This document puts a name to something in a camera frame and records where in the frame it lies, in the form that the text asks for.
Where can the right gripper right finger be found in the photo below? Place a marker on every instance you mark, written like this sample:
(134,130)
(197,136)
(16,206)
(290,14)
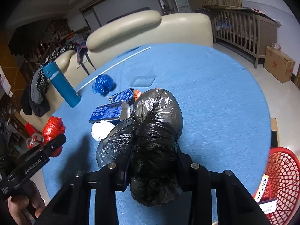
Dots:
(235,205)

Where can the blue plastic bag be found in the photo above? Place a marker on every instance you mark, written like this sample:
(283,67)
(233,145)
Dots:
(103,85)

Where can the dark clothes on sofa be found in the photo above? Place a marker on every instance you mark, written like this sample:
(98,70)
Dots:
(33,100)

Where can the red plastic mesh basket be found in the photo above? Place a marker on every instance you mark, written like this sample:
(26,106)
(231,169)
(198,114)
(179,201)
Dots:
(283,169)

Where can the orange wrapper scrap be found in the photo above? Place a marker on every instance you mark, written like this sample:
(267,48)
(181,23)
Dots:
(137,94)

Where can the wooden baby crib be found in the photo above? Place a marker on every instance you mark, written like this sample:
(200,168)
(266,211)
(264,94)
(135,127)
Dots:
(246,28)

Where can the clear plastic sheet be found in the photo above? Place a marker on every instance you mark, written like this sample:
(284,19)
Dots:
(141,77)

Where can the left hand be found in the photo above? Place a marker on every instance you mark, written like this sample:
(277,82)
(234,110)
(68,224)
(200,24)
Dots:
(18,203)

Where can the blue table cloth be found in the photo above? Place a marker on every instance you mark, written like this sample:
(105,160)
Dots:
(227,126)

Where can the white tissue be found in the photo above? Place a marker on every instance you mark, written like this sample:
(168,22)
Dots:
(100,130)

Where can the red plastic bag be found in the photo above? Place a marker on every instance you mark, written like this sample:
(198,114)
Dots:
(52,129)

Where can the blue thermos bottle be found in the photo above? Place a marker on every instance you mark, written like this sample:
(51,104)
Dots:
(53,73)

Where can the white air conditioner unit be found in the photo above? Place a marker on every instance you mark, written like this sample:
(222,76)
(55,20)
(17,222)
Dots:
(183,6)

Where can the blue carton box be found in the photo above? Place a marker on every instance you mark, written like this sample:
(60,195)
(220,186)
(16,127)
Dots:
(113,112)

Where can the dark flat television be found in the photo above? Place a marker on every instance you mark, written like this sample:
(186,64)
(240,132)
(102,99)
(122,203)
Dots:
(129,13)

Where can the white thin rod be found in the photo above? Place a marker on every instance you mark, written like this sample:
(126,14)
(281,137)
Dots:
(111,67)

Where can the blue foil snack packet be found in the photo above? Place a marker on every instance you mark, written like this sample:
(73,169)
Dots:
(126,95)

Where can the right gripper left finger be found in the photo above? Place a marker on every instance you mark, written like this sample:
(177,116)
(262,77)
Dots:
(72,202)

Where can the brown cardboard box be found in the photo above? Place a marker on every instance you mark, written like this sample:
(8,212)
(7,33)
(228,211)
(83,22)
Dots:
(279,64)

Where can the cream leather sofa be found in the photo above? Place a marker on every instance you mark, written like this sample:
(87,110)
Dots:
(177,42)

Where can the white purple medicine box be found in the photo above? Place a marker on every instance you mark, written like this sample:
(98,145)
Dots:
(266,196)

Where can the black plastic trash bag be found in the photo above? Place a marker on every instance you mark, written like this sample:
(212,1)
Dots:
(152,131)

